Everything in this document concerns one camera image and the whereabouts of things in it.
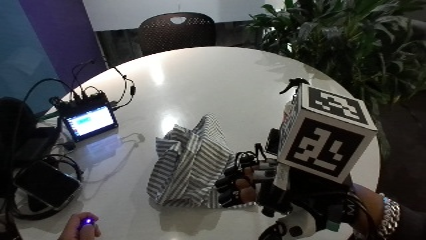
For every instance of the green leafy plant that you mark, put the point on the green leafy plant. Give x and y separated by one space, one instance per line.
350 43

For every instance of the small black monitor with screen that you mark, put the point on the small black monitor with screen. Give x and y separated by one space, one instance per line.
91 120

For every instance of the striped grey white cloth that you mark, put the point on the striped grey white cloth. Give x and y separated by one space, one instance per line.
191 163

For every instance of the white cube of black markers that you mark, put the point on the white cube of black markers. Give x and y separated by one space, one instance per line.
326 146

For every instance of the black bag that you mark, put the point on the black bag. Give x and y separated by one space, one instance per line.
22 133

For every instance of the black phone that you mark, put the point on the black phone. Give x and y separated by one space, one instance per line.
47 183

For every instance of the black perforated chair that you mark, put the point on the black perforated chair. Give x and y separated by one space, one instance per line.
176 33

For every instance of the small clicker with purple light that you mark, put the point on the small clicker with purple light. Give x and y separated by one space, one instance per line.
87 222

